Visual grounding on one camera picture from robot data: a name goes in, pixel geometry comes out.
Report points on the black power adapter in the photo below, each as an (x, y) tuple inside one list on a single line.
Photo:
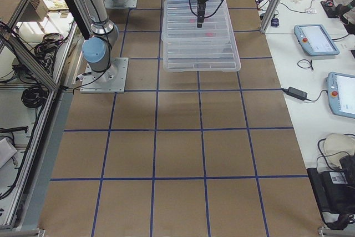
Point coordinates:
[(295, 93)]

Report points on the teach pendant tablet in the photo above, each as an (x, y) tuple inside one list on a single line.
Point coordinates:
[(340, 91), (315, 40)]

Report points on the clear plastic box lid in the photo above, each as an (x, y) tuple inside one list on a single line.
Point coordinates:
[(186, 47)]

